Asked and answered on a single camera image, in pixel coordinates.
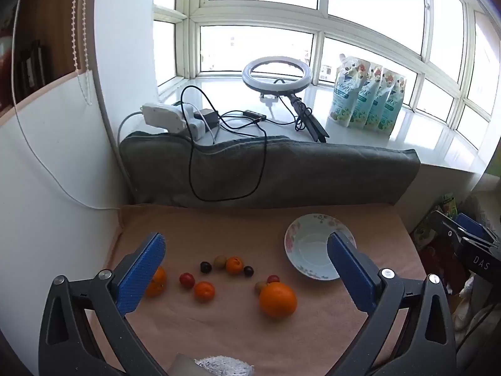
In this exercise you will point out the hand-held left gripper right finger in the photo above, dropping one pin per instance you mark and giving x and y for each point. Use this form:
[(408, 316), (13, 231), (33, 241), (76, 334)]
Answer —
[(352, 274)]

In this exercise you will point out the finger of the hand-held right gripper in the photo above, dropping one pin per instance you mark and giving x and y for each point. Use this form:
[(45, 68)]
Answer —
[(446, 227), (475, 224)]

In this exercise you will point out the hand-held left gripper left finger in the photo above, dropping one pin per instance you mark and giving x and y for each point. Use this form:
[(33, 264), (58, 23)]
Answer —
[(139, 278)]

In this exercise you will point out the large orange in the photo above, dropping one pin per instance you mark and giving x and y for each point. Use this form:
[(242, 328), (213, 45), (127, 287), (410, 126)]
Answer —
[(158, 284), (278, 299)]

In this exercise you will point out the red cherry tomato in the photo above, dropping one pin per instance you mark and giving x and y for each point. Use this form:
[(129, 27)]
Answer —
[(273, 279), (187, 280)]

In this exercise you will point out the white floral plate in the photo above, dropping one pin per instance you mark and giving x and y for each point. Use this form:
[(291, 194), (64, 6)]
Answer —
[(309, 250)]

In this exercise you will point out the small tangerine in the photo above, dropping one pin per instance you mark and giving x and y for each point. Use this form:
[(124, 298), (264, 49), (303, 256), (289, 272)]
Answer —
[(235, 265), (204, 291)]

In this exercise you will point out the dark purple grape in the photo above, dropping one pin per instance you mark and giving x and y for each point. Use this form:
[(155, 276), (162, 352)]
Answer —
[(248, 270), (206, 267)]

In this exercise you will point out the brown longan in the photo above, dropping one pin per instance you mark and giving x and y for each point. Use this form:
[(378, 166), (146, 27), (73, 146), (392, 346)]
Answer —
[(258, 286), (220, 261)]

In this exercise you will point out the person's left hand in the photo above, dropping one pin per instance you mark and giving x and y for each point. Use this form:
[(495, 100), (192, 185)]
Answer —
[(225, 366)]

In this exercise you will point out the green printed box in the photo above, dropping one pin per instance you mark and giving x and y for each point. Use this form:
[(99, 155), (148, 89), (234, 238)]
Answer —
[(448, 205)]

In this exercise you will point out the white lace cloth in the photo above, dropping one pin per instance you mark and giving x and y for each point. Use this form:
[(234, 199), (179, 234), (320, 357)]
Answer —
[(467, 305)]

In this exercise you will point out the grey plush cushion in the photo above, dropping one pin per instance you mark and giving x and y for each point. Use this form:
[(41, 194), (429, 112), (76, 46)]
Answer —
[(313, 176)]

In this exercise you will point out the white charger plug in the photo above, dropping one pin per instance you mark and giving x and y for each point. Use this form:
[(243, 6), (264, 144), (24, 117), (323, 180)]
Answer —
[(195, 127)]

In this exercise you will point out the white power strip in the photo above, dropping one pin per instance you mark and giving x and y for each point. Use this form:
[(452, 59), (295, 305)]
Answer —
[(162, 116)]

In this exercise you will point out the black power adapter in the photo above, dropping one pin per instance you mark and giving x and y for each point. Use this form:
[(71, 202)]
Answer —
[(209, 118)]

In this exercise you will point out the brown wooden cabinet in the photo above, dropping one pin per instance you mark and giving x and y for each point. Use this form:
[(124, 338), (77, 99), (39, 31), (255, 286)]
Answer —
[(43, 8)]

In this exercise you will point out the white window frame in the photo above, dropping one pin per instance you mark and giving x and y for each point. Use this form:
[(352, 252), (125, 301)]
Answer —
[(258, 17)]

